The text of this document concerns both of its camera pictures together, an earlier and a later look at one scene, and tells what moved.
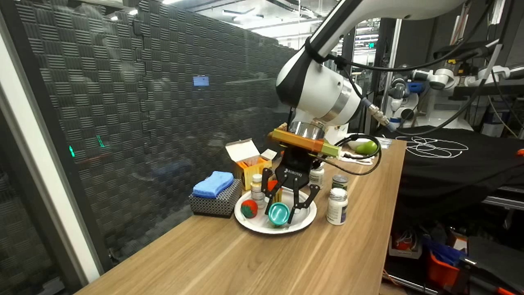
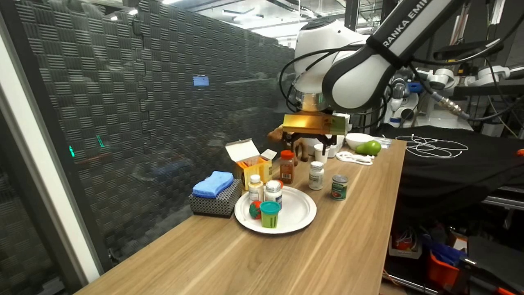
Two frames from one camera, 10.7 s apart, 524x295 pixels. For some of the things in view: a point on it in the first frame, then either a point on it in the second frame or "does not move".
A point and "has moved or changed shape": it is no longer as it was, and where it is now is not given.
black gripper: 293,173 to 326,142
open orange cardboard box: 249,160 does not move
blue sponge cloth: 214,184 does not move
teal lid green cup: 278,214 has moved or changed shape
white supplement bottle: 316,176 does not move
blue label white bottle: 337,207 has moved or changed shape
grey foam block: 221,207 does not move
